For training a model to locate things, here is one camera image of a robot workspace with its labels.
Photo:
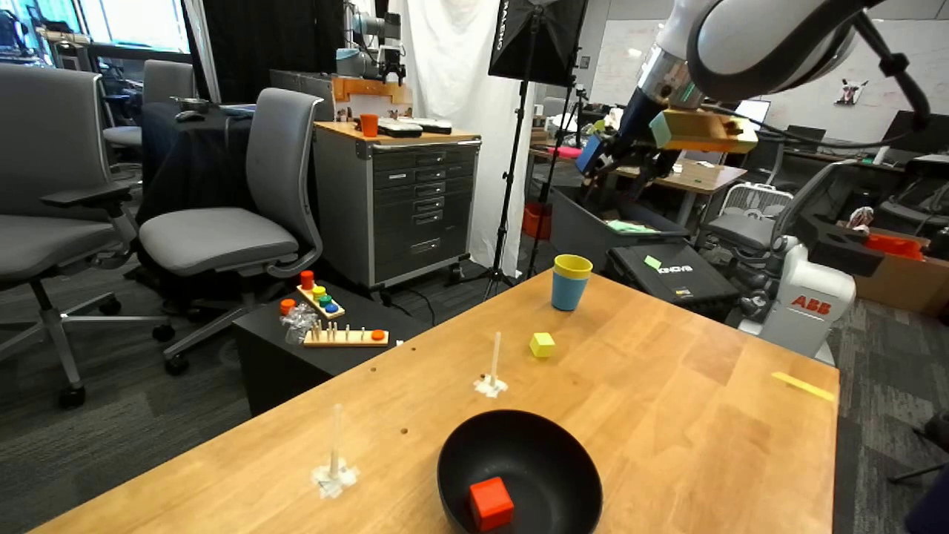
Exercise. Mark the black flat device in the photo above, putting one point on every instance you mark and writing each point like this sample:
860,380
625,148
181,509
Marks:
402,126

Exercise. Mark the blue plastic cup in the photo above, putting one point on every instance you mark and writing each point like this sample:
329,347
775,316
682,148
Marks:
568,295

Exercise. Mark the white ABB robot base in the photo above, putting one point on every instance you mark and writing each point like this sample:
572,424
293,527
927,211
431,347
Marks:
803,298

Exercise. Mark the orange cup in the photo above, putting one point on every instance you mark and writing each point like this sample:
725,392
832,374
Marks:
367,126

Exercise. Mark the red flat item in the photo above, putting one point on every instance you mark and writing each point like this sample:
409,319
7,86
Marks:
895,248

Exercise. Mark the yellow cube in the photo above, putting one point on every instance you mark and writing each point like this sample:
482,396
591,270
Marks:
541,346

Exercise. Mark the low black table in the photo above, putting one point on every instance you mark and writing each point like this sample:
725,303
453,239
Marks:
276,366

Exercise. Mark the yellow plastic cup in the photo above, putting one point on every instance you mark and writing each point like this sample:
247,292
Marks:
572,264

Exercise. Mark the brown cardboard box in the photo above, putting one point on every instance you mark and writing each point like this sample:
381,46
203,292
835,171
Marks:
906,285

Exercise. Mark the black softbox light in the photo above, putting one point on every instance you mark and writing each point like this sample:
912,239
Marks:
537,40

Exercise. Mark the black bowl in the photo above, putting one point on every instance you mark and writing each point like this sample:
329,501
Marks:
551,463

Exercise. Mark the red box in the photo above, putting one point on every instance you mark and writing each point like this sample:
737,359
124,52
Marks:
537,221

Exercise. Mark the wooden peg bar toy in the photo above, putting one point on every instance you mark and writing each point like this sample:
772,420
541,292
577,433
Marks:
345,335

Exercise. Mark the black draped cloth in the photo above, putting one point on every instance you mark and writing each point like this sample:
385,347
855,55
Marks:
188,157

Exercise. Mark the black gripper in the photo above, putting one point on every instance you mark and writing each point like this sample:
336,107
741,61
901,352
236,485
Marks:
634,123

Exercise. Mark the black light stand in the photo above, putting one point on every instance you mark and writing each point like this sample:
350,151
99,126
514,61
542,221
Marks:
514,178

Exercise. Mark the grey drawer cabinet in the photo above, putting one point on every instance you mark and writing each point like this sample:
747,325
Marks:
396,208

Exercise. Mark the small orange ball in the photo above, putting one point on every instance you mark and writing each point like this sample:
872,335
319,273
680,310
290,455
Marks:
284,306

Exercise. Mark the black curtain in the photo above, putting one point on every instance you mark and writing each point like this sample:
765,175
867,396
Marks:
267,40

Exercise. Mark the black camera tripod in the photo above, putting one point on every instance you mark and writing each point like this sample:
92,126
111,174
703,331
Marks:
929,509

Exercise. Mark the orange cube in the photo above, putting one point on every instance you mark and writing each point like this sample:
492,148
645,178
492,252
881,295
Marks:
489,501

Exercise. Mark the black case green sticker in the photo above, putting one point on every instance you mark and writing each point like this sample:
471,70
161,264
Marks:
670,270

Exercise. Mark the grey office chair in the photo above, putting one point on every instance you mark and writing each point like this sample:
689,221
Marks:
210,239
166,83
49,239

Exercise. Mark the orange wooden sign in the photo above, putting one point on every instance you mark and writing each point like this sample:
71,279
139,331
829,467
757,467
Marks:
367,89

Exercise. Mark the clear plastic bag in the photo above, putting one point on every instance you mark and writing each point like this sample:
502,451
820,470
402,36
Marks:
299,325

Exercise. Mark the clear plastic stand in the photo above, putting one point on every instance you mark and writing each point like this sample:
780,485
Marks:
489,380
336,475

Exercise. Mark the yellowish wrist camera box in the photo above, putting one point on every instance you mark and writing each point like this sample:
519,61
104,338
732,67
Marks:
698,128

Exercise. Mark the yellow tape strip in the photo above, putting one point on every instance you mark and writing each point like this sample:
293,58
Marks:
802,387

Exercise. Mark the colourful wooden stacking toy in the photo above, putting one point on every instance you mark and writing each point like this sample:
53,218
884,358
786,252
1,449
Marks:
319,298

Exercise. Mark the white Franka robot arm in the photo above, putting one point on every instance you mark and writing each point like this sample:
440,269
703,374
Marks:
760,40

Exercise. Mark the white curtain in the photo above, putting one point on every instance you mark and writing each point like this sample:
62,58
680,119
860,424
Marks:
446,70

